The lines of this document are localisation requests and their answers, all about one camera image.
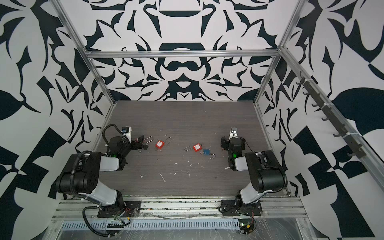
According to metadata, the blue padlock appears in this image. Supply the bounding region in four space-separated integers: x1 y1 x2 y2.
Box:
201 149 216 159

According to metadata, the red padlock long shackle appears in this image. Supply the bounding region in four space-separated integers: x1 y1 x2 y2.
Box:
184 144 203 152

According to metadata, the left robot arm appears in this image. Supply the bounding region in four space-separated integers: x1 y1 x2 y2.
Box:
55 124 145 209

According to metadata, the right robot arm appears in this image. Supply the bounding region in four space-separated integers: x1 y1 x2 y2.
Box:
221 137 288 206

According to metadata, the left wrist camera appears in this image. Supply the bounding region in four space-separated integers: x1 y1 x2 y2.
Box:
122 127 132 142

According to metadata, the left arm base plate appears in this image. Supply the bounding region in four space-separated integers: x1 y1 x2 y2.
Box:
97 201 142 218

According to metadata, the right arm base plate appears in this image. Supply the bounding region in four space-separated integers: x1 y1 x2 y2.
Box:
218 200 263 217

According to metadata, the black cable left base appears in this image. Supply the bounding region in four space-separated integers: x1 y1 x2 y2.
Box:
82 205 132 238

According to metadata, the white cable duct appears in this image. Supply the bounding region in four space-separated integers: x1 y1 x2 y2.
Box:
59 218 241 232

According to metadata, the wall hook rack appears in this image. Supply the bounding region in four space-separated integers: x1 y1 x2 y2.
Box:
297 72 367 159

